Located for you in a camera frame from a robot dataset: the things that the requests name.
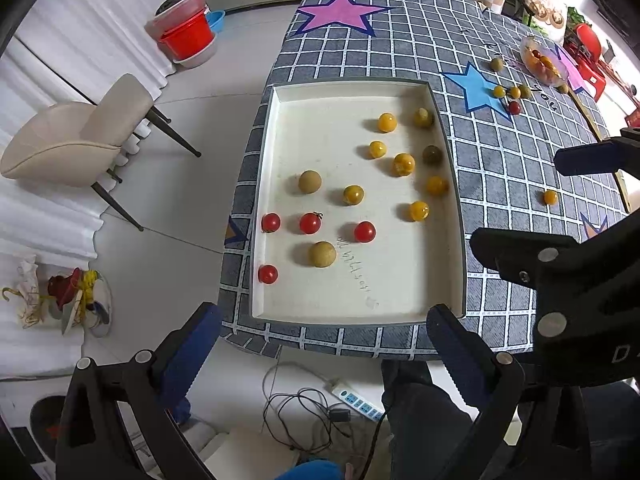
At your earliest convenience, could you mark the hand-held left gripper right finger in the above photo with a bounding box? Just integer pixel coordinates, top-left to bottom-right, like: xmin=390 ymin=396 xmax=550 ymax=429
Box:
xmin=426 ymin=304 xmax=593 ymax=480

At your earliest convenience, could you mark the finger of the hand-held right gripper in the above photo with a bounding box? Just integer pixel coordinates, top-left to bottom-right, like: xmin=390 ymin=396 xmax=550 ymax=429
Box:
xmin=470 ymin=227 xmax=601 ymax=341
xmin=554 ymin=127 xmax=640 ymax=181

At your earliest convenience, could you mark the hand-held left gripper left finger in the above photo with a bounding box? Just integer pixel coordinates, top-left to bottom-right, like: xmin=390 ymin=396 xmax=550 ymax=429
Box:
xmin=54 ymin=301 xmax=224 ymax=480

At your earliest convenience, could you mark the white rectangular tray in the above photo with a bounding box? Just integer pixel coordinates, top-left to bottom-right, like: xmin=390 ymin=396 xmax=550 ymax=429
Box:
xmin=248 ymin=78 xmax=468 ymax=328

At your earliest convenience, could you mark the wooden stick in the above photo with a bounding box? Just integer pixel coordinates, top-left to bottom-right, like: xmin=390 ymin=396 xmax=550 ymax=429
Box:
xmin=570 ymin=92 xmax=632 ymax=211

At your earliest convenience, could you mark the grey checked tablecloth with stars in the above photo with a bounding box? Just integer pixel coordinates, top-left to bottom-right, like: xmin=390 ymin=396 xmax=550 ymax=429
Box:
xmin=218 ymin=0 xmax=632 ymax=361

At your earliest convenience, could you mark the white bowl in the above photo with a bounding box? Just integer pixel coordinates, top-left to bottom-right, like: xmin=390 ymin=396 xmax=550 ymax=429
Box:
xmin=75 ymin=272 xmax=114 ymax=338

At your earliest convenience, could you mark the clear bowl of tomatoes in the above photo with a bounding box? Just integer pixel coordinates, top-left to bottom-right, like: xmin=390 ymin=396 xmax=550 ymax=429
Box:
xmin=520 ymin=35 xmax=571 ymax=85

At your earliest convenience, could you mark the white power strip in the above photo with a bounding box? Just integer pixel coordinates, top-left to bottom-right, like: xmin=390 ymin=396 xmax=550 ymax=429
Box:
xmin=325 ymin=380 xmax=387 ymax=419

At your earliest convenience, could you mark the red plastic stool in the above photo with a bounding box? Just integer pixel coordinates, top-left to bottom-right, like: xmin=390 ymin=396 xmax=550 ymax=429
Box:
xmin=575 ymin=24 xmax=610 ymax=102

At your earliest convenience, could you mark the red cloth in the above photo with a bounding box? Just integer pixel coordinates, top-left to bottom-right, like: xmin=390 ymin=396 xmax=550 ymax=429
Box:
xmin=48 ymin=268 xmax=83 ymax=311

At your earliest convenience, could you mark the printed cushion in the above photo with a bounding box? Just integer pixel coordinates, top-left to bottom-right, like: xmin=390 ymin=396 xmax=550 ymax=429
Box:
xmin=522 ymin=0 xmax=571 ymax=43

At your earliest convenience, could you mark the dark shoe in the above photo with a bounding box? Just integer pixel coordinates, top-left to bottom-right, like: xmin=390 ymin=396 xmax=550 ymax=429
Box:
xmin=29 ymin=395 xmax=70 ymax=461

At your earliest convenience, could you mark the blue slipper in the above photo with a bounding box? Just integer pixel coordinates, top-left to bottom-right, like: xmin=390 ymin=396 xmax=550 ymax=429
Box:
xmin=275 ymin=459 xmax=346 ymax=480

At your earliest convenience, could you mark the beige upholstered chair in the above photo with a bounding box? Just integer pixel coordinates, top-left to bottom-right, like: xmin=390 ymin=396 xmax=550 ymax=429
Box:
xmin=0 ymin=73 xmax=202 ymax=232

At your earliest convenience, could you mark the white plastic basin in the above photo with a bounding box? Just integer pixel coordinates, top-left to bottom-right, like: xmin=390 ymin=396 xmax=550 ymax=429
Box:
xmin=172 ymin=35 xmax=219 ymax=69

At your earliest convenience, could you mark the red plastic bucket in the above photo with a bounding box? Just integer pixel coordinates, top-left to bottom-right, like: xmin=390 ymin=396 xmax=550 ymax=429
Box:
xmin=160 ymin=10 xmax=216 ymax=59

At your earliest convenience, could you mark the black cable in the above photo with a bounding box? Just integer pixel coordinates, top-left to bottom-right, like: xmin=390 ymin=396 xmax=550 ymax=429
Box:
xmin=262 ymin=360 xmax=351 ymax=457

